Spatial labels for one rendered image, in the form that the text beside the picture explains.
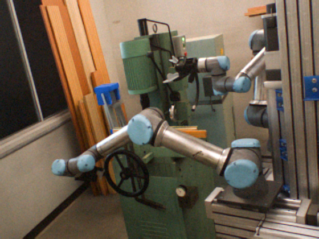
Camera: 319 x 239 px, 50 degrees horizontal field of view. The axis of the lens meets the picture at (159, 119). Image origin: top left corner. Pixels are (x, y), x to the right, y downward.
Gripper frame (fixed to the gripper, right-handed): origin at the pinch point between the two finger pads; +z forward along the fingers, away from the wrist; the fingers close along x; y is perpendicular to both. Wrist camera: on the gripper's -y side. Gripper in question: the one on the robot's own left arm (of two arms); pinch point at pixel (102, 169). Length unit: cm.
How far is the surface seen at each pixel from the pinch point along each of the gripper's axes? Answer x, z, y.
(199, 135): 43, 31, -25
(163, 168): 24.4, 24.7, -4.1
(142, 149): 17.9, 10.1, -12.9
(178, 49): 25, 31, -80
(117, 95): -55, 81, -69
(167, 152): 28.7, 19.7, -12.8
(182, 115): 27, 41, -39
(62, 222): -111, 96, 44
